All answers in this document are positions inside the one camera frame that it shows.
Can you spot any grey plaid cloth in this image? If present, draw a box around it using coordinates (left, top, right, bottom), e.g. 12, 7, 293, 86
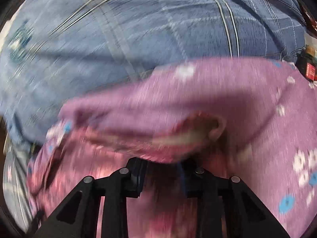
2, 139, 33, 231

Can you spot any blue plaid bed sheet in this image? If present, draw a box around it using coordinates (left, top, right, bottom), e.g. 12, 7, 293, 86
1, 0, 306, 146

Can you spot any small dark bottle red label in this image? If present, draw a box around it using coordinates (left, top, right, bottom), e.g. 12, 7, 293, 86
296, 45, 316, 82

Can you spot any pink floral paisley garment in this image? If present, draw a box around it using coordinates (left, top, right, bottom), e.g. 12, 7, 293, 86
27, 111, 253, 238

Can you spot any purple flowered cloth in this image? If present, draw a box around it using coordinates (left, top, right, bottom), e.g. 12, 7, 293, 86
59, 58, 316, 237

